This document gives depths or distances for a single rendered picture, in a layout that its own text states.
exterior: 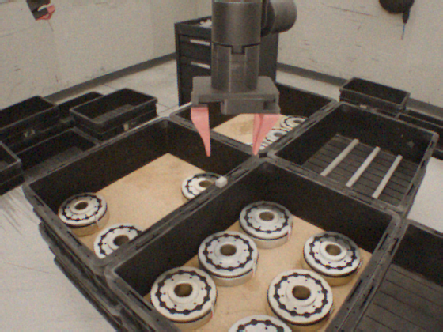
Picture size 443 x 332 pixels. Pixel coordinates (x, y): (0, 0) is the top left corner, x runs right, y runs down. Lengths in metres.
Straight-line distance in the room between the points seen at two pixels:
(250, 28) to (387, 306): 0.48
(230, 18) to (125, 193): 0.52
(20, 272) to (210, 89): 0.65
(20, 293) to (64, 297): 0.11
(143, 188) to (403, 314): 0.59
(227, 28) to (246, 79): 0.06
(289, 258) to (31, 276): 0.58
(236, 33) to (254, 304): 0.40
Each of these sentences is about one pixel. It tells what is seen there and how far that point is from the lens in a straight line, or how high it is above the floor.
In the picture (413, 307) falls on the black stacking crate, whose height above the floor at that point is 0.83.
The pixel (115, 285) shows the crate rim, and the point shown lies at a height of 0.93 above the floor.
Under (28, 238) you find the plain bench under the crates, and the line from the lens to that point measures 0.97.
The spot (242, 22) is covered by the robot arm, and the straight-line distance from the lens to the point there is 0.38.
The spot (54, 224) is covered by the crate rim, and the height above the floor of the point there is 0.93.
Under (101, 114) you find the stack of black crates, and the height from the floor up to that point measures 0.49.
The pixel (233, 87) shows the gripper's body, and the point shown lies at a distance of 0.40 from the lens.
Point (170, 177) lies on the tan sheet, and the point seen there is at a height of 0.83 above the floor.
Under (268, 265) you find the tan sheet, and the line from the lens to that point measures 0.62.
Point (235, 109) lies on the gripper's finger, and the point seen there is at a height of 1.14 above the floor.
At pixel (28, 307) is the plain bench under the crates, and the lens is 0.81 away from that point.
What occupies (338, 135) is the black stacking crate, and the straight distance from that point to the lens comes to 1.06.
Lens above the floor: 1.30
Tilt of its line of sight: 33 degrees down
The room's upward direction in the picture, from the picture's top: straight up
